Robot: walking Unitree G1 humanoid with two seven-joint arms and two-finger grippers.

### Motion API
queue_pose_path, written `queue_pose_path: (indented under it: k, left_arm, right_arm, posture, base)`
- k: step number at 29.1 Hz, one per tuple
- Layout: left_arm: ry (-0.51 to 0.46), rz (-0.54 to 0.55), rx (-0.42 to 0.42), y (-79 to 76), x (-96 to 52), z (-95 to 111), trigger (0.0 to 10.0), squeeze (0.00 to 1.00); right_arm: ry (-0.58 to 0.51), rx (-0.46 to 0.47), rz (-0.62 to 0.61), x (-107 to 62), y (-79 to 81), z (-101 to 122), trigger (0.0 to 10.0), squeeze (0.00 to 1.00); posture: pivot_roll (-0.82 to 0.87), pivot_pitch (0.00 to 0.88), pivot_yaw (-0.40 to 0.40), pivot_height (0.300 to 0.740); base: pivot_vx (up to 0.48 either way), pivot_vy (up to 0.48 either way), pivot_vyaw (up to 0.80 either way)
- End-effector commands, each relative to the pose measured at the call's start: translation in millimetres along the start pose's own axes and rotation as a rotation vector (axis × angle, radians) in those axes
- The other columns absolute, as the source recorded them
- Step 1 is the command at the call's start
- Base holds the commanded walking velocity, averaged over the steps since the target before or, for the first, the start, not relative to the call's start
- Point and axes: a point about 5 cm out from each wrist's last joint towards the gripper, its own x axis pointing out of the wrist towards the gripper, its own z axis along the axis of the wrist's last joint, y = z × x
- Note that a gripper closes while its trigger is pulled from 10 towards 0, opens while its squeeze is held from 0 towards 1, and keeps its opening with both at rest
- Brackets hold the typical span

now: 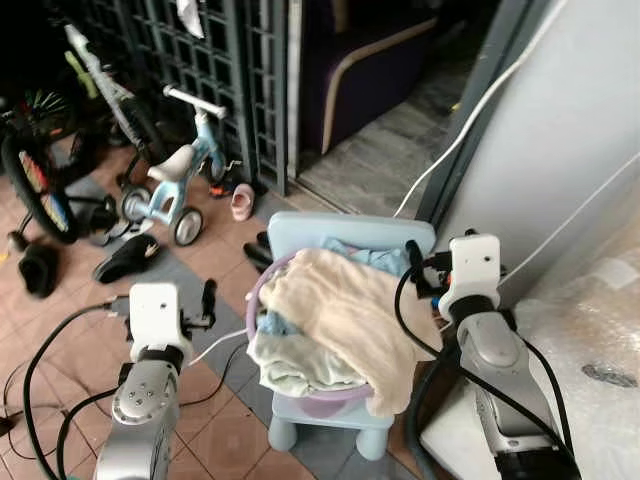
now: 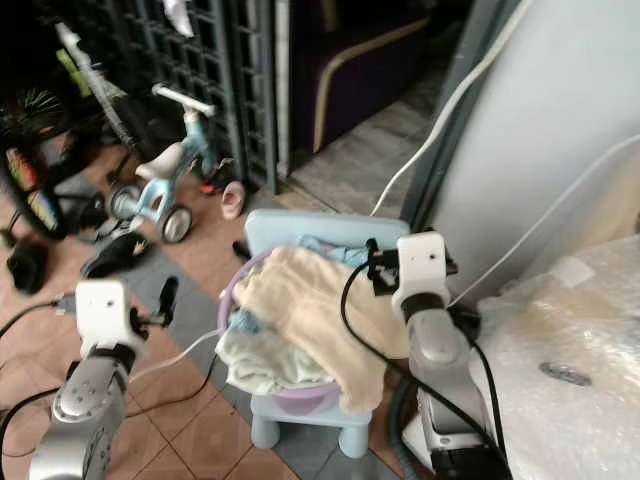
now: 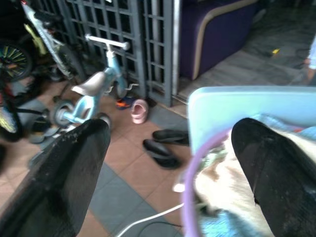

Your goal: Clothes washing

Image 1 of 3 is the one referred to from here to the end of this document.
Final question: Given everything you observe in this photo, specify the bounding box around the light blue garment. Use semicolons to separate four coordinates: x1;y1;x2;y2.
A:
318;237;413;278

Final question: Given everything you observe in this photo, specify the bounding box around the small black shoe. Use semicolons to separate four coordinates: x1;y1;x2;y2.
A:
242;232;274;272

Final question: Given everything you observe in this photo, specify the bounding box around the light blue child chair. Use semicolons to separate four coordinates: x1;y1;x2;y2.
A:
264;211;439;462

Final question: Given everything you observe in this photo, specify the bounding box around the beige towel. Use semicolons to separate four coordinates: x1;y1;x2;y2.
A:
259;247;443;417

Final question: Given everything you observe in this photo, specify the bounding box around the black slipper with white mark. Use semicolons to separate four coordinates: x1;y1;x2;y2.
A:
92;234;162;285

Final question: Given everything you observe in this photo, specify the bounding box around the pink child shoe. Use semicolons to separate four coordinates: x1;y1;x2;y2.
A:
229;184;257;223

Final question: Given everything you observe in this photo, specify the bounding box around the pale green cloth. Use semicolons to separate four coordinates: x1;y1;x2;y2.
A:
247;328;373;397

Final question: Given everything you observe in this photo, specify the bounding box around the blue child tricycle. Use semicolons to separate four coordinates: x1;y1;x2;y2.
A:
119;84;253;249

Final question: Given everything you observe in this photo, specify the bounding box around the purple plastic basin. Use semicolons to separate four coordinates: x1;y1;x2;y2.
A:
246;250;403;420

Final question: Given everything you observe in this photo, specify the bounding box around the plain black slipper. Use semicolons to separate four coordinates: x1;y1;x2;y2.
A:
17;242;60;300

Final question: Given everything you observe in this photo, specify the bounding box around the round grey cap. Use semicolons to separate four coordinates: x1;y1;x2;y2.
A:
582;364;639;390

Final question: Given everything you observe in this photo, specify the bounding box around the black bicycle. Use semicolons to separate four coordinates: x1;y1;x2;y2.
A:
0;22;166;247

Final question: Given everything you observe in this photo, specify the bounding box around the purple armchair with wooden trim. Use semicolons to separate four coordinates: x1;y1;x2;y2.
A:
299;0;443;157

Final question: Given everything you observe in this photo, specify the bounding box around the grey white appliance cabinet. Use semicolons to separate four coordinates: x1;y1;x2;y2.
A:
438;0;640;307

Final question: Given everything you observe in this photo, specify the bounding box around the clear plastic wrapped washer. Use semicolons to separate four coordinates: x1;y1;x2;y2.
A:
498;248;640;480

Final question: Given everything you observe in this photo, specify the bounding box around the dark metal grid gate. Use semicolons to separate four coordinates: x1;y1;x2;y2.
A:
75;0;292;197

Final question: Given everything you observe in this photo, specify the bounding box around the white floor cable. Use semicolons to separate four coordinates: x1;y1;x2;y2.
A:
188;328;253;368

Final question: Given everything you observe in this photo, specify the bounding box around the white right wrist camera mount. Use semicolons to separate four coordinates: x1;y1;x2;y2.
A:
439;232;502;313

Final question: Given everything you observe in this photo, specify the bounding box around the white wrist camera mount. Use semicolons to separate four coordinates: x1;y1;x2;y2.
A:
128;282;187;351
439;232;502;313

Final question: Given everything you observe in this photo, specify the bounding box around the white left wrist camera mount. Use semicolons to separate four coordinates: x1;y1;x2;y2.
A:
128;282;187;351

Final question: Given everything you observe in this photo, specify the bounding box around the black ribbed hose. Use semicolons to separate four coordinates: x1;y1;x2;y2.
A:
402;338;463;480

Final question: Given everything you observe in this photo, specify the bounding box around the thick white hose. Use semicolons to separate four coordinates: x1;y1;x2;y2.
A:
392;0;573;220

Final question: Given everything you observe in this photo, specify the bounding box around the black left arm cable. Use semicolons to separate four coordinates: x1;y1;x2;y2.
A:
21;303;133;480

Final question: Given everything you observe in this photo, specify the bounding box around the thin white cable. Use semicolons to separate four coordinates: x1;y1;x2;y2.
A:
518;150;640;273

